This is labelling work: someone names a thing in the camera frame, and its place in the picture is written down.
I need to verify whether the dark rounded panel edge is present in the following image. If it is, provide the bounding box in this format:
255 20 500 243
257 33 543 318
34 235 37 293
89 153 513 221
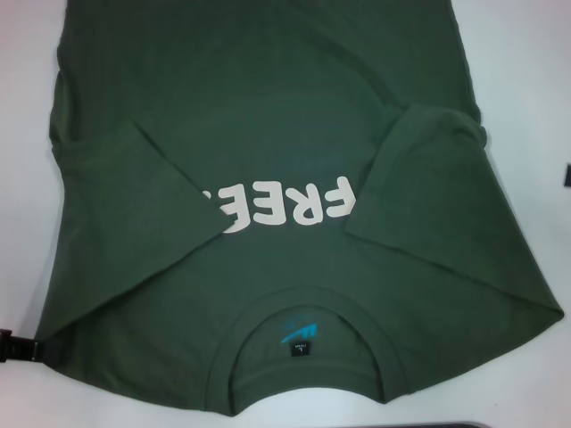
352 419 492 428

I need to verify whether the dark green FREE t-shirt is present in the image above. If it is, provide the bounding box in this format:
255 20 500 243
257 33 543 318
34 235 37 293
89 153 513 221
34 0 564 414

